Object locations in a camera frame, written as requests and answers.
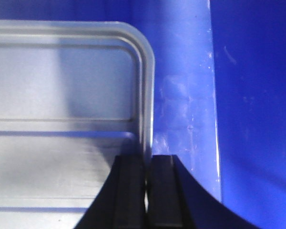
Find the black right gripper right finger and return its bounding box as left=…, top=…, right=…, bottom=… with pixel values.
left=148, top=155, right=256, bottom=229

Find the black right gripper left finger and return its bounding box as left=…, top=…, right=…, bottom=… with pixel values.
left=75, top=155, right=146, bottom=229

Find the silver metal tray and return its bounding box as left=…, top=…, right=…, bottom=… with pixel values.
left=0, top=20, right=154, bottom=229

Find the lower blue bin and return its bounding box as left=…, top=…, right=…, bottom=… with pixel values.
left=0, top=0, right=286, bottom=229

